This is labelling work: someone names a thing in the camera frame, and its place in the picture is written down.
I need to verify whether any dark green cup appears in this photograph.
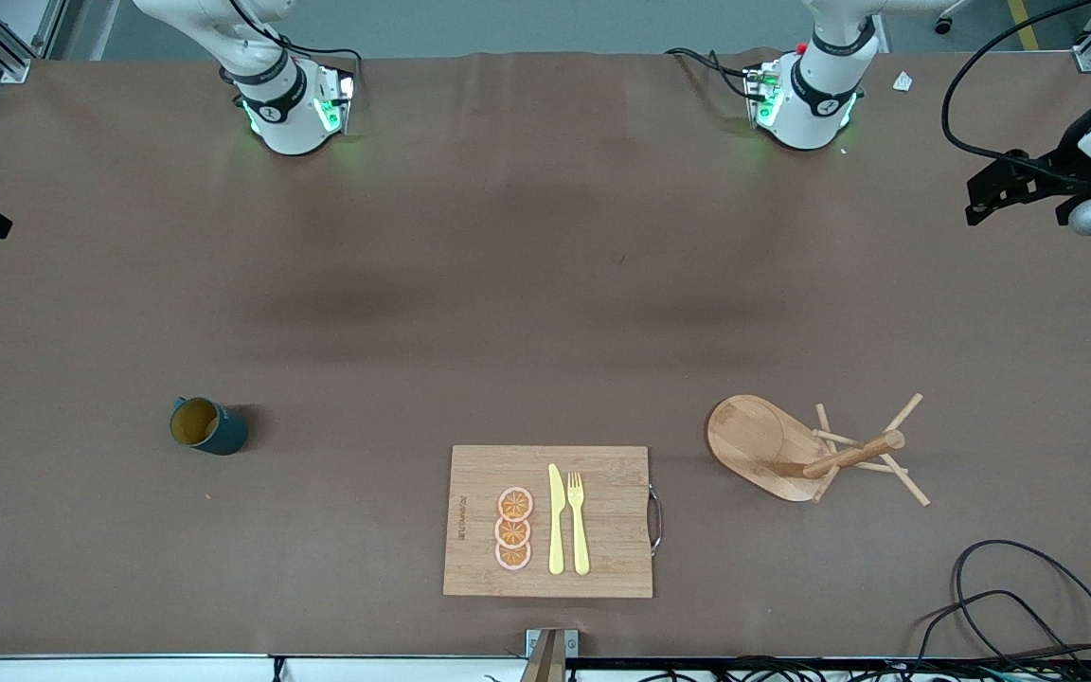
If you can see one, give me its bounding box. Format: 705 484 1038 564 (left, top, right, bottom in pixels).
170 396 249 457

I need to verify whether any wooden mug rack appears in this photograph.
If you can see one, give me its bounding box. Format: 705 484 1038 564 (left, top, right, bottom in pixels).
706 393 931 508

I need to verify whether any brown table cover sheet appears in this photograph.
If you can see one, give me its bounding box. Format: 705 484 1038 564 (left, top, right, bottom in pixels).
0 47 1091 659

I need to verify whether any bamboo cutting board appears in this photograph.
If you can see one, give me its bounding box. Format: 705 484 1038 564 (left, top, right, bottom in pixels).
443 445 664 599

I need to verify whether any yellow plastic fork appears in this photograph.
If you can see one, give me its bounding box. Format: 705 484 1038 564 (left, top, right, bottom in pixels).
567 472 591 576

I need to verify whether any yellow plastic knife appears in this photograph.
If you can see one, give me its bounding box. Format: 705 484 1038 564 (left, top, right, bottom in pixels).
547 463 566 576

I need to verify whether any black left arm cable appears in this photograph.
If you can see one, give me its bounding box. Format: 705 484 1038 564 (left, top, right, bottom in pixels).
941 0 1091 181

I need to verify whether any black floor cable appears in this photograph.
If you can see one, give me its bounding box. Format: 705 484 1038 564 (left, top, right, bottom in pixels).
910 590 1091 682
953 540 1091 682

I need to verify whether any black left base cable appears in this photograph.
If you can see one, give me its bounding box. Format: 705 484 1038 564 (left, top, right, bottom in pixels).
664 45 764 100

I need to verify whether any black base cable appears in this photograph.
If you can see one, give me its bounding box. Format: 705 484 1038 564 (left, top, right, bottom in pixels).
664 45 764 100
228 0 364 77

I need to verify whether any black right base cable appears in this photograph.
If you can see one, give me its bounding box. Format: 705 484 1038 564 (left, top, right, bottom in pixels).
228 0 364 77

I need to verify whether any black cable bundle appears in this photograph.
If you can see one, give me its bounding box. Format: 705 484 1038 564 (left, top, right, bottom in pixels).
564 654 1091 682

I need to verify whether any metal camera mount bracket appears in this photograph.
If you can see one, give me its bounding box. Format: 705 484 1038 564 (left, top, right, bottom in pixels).
519 628 580 682

